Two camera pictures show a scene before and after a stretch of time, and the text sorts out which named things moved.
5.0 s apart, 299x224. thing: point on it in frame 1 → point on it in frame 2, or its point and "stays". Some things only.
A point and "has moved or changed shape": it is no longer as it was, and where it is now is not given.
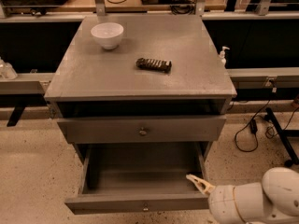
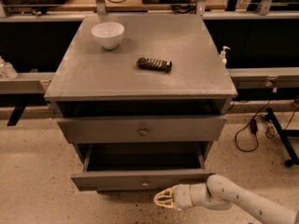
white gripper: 221,203 → 181,197
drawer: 139,177 has moved or changed shape
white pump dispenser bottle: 221,54 stays
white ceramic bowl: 108,35 stays
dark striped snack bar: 163,65 stays
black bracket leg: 15,116 stays
